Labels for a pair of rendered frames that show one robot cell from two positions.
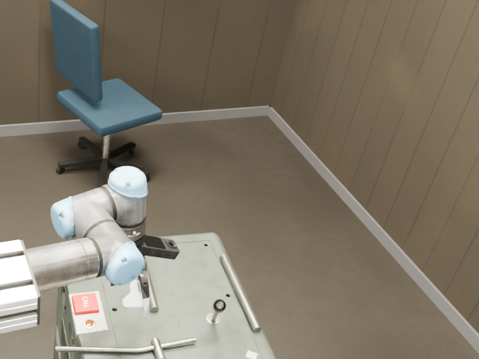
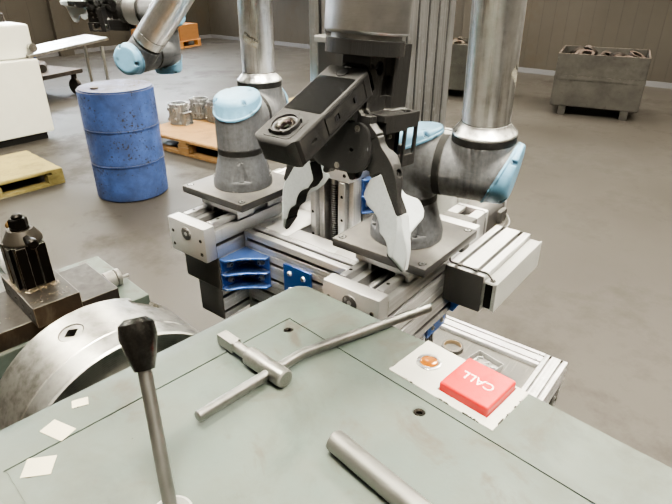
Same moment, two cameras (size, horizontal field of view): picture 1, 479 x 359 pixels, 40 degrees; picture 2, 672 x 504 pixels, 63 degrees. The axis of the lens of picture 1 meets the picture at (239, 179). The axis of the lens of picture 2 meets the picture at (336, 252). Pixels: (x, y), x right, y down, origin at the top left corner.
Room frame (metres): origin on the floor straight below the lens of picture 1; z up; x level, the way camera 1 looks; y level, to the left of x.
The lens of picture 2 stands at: (1.55, 0.02, 1.67)
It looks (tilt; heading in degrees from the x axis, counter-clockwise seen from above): 28 degrees down; 162
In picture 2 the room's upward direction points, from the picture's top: straight up
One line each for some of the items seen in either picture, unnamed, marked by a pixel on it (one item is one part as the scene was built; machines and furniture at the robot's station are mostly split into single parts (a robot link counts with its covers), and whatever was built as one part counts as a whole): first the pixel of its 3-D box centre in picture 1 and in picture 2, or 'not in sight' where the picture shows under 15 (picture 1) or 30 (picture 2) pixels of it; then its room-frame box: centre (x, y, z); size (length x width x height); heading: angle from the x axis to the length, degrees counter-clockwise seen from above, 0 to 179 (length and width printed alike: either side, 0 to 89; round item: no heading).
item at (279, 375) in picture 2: (161, 358); (251, 356); (1.04, 0.08, 1.27); 0.12 x 0.02 x 0.02; 29
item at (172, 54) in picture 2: not in sight; (162, 52); (-0.06, 0.06, 1.46); 0.11 x 0.08 x 0.11; 145
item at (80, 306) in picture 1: (85, 304); (477, 387); (1.15, 0.31, 1.26); 0.06 x 0.06 x 0.02; 27
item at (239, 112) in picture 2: not in sight; (239, 118); (0.18, 0.21, 1.33); 0.13 x 0.12 x 0.14; 145
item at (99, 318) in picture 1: (87, 319); (454, 399); (1.14, 0.29, 1.23); 0.13 x 0.08 x 0.06; 27
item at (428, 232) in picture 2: not in sight; (407, 211); (0.60, 0.48, 1.21); 0.15 x 0.15 x 0.10
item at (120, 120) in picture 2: not in sight; (124, 139); (-3.04, -0.25, 0.43); 0.57 x 0.57 x 0.86
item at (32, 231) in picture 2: not in sight; (21, 234); (0.28, -0.30, 1.14); 0.08 x 0.08 x 0.03
